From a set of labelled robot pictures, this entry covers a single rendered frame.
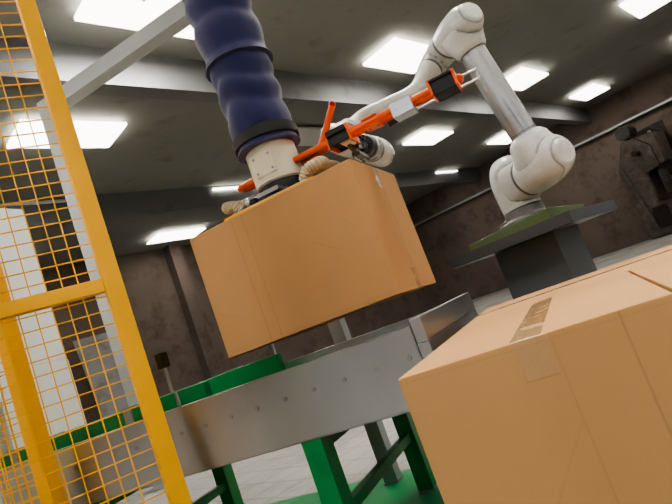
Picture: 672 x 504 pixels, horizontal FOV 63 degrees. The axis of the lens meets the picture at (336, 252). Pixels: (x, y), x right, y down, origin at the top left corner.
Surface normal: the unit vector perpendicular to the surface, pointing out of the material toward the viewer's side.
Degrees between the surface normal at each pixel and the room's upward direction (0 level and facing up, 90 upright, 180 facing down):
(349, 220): 90
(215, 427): 90
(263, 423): 90
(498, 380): 90
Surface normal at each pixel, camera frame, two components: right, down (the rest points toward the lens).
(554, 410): -0.39, 0.01
